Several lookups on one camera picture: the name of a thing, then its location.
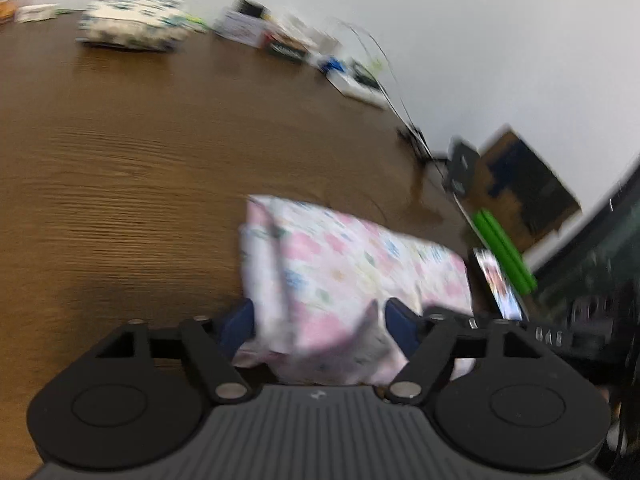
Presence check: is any dark green tissue box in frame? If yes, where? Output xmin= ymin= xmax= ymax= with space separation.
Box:
xmin=265 ymin=15 xmax=326 ymax=66

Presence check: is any small white adapter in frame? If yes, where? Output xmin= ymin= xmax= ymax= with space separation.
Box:
xmin=15 ymin=4 xmax=58 ymax=23

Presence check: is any black power adapter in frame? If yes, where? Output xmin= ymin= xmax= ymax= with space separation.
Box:
xmin=350 ymin=62 xmax=376 ymax=86

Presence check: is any grey tin box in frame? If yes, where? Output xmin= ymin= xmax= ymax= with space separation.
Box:
xmin=214 ymin=6 xmax=271 ymax=48

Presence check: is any bright green plastic holder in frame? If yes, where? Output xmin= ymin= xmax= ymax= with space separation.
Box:
xmin=472 ymin=210 xmax=538 ymax=295

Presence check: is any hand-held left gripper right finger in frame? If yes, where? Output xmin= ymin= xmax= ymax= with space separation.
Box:
xmin=383 ymin=297 xmax=547 ymax=407

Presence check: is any smartphone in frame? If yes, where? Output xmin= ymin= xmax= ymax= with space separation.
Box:
xmin=472 ymin=247 xmax=528 ymax=322

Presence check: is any white power strip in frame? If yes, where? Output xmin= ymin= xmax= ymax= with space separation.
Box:
xmin=327 ymin=72 xmax=388 ymax=108

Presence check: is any dark framed panel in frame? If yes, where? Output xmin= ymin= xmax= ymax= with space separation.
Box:
xmin=530 ymin=155 xmax=640 ymax=311

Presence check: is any cream green-flowered garment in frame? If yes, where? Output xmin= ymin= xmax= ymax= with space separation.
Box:
xmin=75 ymin=0 xmax=193 ymax=53

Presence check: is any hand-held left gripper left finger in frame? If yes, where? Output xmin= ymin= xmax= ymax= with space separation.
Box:
xmin=96 ymin=298 xmax=257 ymax=407

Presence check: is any brown cardboard box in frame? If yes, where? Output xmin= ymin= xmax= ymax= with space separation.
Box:
xmin=480 ymin=125 xmax=583 ymax=251

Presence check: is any pink floral garment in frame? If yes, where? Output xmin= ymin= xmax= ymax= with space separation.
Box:
xmin=237 ymin=194 xmax=475 ymax=386

